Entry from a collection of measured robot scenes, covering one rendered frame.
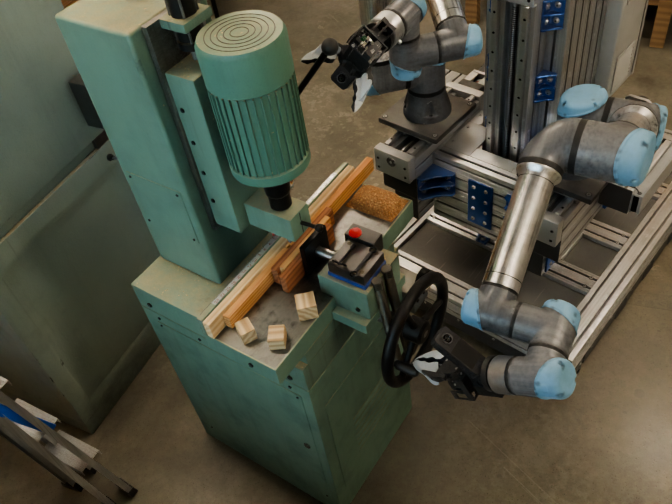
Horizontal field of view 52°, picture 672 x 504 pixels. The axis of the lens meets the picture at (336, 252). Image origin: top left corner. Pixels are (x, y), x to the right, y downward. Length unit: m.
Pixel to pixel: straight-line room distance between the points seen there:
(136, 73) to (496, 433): 1.62
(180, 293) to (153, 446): 0.87
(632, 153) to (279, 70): 0.70
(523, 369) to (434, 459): 1.08
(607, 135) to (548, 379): 0.50
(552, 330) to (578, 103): 0.73
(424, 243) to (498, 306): 1.30
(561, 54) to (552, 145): 0.62
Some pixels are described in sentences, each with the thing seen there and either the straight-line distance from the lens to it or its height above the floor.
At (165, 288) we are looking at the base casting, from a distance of 1.89.
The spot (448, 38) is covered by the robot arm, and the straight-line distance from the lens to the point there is 1.71.
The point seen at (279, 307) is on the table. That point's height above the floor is 0.90.
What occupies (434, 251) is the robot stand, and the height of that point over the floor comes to 0.21.
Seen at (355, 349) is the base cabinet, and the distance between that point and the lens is 1.83.
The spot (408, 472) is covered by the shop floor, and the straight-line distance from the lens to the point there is 2.37.
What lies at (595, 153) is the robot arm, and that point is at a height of 1.20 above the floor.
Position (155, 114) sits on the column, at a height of 1.34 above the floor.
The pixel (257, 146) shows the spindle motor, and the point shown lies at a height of 1.30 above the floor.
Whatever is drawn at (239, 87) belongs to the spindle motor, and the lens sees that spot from 1.32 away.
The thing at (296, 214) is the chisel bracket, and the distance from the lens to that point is 1.58.
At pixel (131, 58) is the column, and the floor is 1.47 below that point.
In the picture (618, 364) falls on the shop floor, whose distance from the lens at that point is 2.64.
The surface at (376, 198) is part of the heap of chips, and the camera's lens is 1.78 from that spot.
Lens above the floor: 2.13
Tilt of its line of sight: 46 degrees down
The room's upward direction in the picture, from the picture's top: 10 degrees counter-clockwise
